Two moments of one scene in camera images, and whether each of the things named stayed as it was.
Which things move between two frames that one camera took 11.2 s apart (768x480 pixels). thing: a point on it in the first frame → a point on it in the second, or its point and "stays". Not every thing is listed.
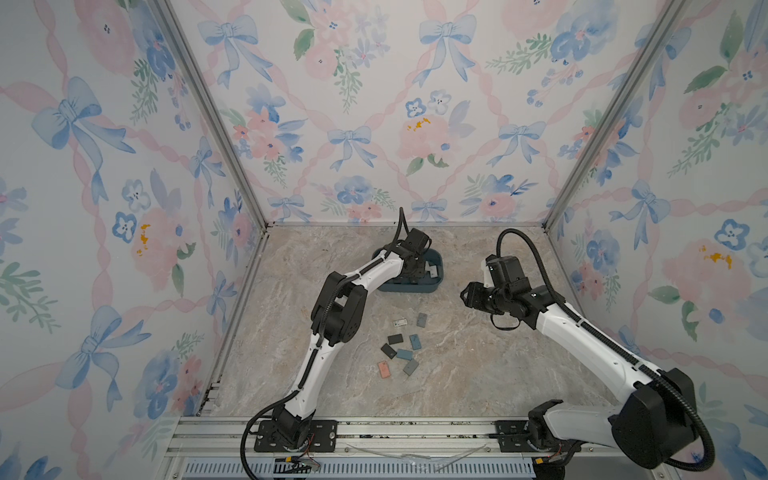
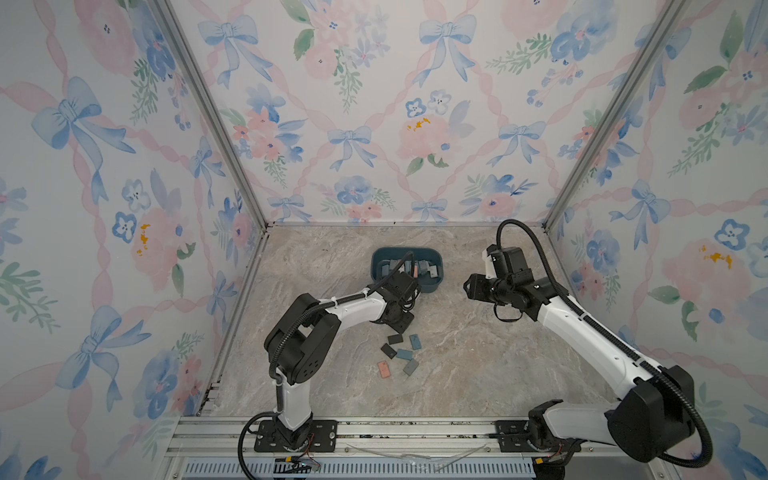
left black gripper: x=421 y=270 → x=408 y=318
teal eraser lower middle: x=405 y=354 stays
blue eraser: x=415 y=342 stays
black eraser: x=388 y=350 stays
